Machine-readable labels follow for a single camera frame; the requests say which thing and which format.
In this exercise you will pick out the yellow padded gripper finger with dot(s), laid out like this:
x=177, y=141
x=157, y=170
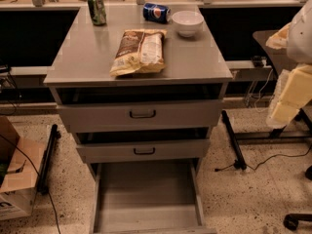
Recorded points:
x=294, y=88

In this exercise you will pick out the brown chip bag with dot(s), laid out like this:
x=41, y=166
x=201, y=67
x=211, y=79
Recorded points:
x=140, y=51

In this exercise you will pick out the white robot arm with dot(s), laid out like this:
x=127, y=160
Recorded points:
x=303, y=16

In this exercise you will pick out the grey drawer cabinet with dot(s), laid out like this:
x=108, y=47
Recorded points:
x=135, y=90

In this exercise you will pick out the middle drawer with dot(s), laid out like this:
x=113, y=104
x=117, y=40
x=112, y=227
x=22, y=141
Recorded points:
x=143, y=151

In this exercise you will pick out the drawer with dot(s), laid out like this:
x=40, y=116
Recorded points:
x=143, y=151
x=149, y=197
x=138, y=116

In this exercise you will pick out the bottom drawer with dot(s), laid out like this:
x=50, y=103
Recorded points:
x=149, y=197

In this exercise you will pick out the top drawer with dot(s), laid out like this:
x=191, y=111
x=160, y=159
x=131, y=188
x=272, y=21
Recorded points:
x=138, y=116

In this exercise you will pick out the black side table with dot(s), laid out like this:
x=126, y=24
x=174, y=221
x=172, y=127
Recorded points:
x=280, y=61

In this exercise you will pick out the black floor bar right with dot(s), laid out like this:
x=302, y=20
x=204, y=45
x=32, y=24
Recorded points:
x=240, y=161

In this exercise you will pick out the black floor bar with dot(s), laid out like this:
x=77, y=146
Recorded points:
x=42, y=185
x=240, y=161

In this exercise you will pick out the black chair caster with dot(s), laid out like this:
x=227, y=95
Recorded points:
x=291, y=221

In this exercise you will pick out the white bowl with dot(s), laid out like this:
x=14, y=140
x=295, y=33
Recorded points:
x=187, y=23

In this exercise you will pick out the blue pepsi can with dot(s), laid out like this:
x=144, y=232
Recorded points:
x=157, y=13

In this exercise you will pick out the green soda can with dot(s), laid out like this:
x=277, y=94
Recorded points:
x=97, y=12

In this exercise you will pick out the black floor bar left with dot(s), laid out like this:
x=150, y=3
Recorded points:
x=42, y=185

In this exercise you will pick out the cardboard box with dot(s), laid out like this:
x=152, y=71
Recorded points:
x=21, y=159

